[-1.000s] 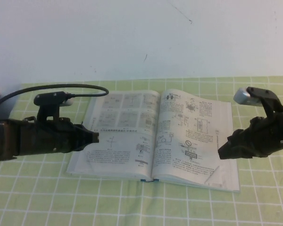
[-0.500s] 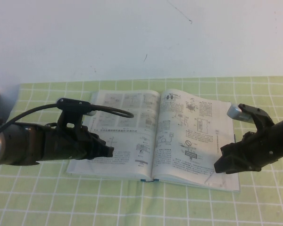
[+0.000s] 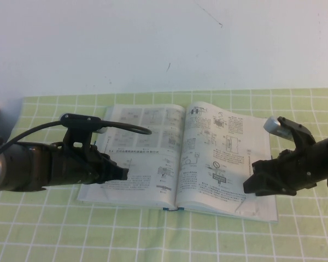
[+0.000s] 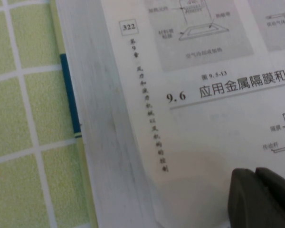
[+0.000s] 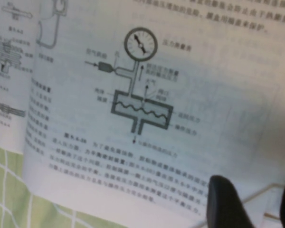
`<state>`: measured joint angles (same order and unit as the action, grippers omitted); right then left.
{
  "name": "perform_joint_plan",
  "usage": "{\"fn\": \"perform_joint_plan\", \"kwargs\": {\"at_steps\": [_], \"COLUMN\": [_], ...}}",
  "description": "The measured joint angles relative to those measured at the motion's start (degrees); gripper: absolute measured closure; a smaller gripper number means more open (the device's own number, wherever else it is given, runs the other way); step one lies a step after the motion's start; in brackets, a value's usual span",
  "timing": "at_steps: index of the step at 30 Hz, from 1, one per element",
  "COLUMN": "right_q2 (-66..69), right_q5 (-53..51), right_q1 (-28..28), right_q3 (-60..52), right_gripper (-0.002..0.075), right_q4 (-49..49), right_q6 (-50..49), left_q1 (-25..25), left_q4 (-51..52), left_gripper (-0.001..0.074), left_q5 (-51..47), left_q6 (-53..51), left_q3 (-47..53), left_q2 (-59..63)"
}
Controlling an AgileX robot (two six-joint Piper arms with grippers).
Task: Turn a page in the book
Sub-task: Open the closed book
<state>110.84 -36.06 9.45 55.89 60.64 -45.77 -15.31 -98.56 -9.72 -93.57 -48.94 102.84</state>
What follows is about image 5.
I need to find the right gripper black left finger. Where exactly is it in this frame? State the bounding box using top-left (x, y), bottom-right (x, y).
top-left (205, 175), bottom-right (255, 228)

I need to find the white technical book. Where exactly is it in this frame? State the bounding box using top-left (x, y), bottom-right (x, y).
top-left (0, 0), bottom-right (285, 228)

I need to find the green white checked tablecloth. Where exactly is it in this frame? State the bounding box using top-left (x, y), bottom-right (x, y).
top-left (0, 142), bottom-right (130, 228)

